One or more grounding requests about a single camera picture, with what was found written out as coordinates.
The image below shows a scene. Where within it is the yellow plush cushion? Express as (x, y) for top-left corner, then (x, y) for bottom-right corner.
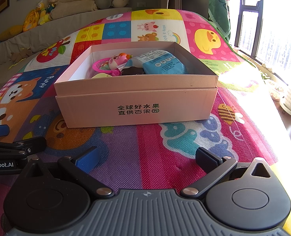
(0, 25), (23, 41)

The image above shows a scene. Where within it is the pink pig toy figure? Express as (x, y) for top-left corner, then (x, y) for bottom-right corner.
(109, 53), (132, 70)

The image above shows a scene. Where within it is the yellow plush doll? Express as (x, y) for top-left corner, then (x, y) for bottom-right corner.
(38, 0), (59, 25)

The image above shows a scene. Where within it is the orange yellow plush backpack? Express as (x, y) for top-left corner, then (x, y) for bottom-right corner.
(23, 9), (40, 32)

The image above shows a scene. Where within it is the beige folded blanket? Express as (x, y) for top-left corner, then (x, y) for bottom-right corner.
(50, 0), (98, 20)

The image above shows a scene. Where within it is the colourful cartoon play mat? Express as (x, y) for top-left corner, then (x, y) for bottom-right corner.
(0, 9), (291, 234)

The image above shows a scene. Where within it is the pink plastic toy net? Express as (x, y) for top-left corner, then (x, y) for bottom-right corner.
(92, 58), (121, 76)

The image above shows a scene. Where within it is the yellow pudding toy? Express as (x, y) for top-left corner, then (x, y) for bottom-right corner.
(92, 67), (145, 78)

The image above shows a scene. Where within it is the blue white wipes packet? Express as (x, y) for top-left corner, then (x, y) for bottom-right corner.
(126, 50), (188, 75)

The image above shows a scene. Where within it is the black window frame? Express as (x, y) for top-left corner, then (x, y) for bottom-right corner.
(235, 0), (263, 59)

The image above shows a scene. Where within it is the green hanging towel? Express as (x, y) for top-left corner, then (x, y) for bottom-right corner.
(208, 0), (231, 41)

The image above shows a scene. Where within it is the beige sofa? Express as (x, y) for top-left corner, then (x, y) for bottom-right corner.
(0, 0), (171, 101)

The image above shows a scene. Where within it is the brown plush toy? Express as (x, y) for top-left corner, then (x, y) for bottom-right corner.
(10, 49), (33, 64)

